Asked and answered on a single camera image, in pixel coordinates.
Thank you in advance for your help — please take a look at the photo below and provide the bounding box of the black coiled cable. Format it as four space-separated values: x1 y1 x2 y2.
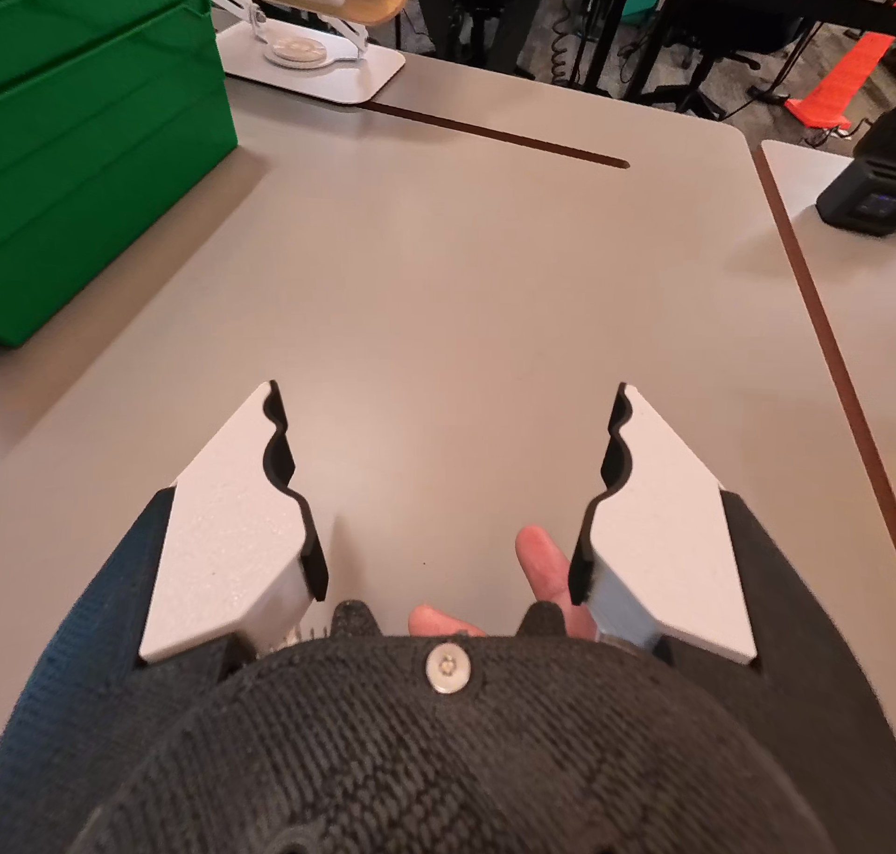
548 0 583 87

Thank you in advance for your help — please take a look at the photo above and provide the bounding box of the white stand base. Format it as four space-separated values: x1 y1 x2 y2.
214 0 407 106

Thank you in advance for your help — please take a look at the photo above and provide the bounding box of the grey neighbour desk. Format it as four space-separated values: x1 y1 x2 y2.
759 139 896 494

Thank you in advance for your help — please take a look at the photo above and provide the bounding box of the orange traffic cone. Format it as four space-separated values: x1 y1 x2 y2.
783 32 896 131

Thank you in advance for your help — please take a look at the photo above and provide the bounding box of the black device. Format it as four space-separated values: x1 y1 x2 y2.
815 109 896 239

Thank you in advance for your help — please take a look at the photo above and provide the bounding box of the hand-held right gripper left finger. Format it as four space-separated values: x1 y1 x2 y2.
138 380 330 665

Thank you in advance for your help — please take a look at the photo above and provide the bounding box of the person's right hand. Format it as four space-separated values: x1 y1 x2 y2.
408 524 597 639

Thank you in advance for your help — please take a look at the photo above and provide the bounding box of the black office chair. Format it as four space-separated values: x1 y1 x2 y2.
630 0 806 122

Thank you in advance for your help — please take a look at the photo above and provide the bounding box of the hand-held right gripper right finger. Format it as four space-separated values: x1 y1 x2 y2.
568 382 760 666

